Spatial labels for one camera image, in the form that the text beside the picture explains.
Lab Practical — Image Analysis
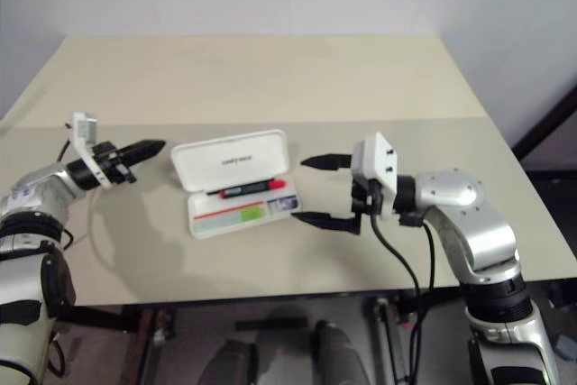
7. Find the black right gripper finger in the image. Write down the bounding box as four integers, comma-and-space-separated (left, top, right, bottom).
291, 211, 362, 236
300, 152, 353, 173

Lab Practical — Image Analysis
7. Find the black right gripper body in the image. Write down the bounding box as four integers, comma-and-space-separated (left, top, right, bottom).
349, 179, 387, 225

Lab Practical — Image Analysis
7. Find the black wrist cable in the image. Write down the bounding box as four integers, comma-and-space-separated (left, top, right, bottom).
56, 136, 74, 163
367, 179, 438, 385

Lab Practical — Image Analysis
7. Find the white plastic pencil case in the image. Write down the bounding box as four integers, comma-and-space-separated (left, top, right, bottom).
169, 128, 302, 241

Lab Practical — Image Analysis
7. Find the black left shoulder cable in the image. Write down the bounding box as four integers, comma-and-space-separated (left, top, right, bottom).
47, 222, 77, 380

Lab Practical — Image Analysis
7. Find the black marker with red cap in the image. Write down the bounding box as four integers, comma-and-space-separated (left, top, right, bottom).
206, 179, 288, 200

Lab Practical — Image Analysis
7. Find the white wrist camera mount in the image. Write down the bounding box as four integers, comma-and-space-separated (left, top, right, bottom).
351, 132, 400, 215
69, 110, 114, 191

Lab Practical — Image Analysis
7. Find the rusty metal table leg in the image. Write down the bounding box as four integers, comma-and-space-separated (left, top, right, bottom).
371, 297, 407, 385
134, 307, 177, 385

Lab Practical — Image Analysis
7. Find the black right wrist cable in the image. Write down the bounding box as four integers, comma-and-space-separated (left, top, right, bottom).
367, 179, 438, 385

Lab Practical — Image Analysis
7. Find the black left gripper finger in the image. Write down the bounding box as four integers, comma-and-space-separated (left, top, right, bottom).
117, 138, 166, 157
120, 145, 166, 167

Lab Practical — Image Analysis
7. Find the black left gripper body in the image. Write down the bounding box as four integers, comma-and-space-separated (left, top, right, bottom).
92, 141, 139, 186

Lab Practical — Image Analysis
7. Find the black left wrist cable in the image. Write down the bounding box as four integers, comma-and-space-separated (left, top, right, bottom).
56, 136, 74, 163

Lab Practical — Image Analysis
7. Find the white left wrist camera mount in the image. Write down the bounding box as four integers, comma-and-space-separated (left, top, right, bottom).
69, 110, 114, 191

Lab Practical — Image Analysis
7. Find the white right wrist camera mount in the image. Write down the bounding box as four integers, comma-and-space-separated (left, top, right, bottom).
351, 132, 400, 215

